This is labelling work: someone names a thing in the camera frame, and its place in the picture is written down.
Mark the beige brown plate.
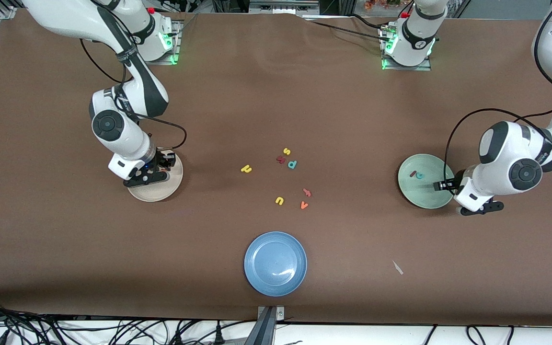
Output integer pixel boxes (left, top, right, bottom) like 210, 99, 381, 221
127, 149, 184, 202

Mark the grey power strip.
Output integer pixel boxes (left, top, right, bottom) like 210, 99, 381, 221
250, 0, 320, 15

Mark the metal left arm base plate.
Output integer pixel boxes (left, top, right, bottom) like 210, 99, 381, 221
380, 24, 432, 71

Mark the black cable tangle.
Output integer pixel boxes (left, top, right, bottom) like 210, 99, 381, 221
0, 297, 257, 345

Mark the green plate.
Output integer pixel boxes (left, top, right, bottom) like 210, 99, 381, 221
398, 153, 456, 209

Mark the black base power cable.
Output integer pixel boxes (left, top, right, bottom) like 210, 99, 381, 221
305, 13, 394, 45

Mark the brown table cover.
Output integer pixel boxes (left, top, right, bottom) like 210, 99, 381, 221
0, 7, 552, 326

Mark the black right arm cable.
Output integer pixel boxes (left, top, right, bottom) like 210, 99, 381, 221
80, 38, 188, 150

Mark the blue plate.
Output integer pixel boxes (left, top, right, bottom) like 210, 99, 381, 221
244, 231, 308, 297

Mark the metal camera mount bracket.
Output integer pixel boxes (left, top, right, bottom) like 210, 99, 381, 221
245, 306, 285, 345

